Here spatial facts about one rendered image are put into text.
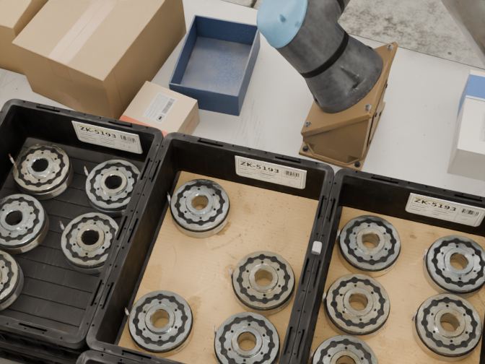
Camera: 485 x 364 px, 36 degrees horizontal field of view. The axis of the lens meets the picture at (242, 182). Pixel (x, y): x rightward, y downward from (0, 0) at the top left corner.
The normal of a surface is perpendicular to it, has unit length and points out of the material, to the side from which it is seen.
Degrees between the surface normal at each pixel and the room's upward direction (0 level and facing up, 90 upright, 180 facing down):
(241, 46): 0
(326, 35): 49
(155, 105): 0
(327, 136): 90
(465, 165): 90
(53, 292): 0
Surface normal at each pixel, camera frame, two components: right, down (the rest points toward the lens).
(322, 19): 0.56, 0.04
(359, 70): 0.25, -0.01
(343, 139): -0.36, 0.80
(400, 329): -0.03, -0.51
